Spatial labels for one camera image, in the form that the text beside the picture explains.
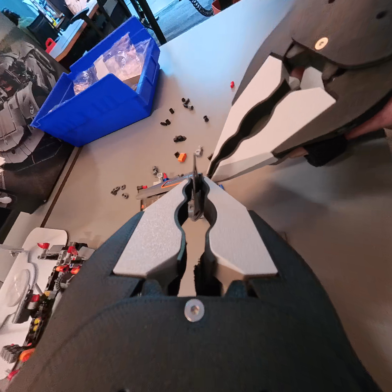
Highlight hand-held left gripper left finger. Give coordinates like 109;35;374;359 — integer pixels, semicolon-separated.
113;179;189;296

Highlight clear plastic bags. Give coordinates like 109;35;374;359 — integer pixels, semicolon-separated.
73;33;152;92

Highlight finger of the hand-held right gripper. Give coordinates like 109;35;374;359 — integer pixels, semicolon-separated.
211;87;337;183
207;53;291;177

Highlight person's right hand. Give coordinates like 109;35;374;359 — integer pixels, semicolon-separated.
289;99;392;159

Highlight dark lego box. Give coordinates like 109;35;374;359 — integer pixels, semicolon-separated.
0;12;75;215

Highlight small black lego panel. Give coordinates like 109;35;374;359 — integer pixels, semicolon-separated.
188;153;205;222

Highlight grey lego assembly orange stripe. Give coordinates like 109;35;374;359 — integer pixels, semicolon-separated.
136;172;192;212

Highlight white stand base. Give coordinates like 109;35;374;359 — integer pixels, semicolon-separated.
0;227;68;353

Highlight scattered small lego pieces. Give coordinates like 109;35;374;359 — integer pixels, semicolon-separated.
151;81;236;181

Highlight lego car chassis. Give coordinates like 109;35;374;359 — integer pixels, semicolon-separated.
0;241;95;380

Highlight blue plastic bin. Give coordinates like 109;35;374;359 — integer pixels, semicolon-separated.
30;16;160;147

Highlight black coiled cable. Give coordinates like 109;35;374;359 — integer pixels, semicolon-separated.
187;0;215;16

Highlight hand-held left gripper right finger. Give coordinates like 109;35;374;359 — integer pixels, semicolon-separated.
202;177;277;293

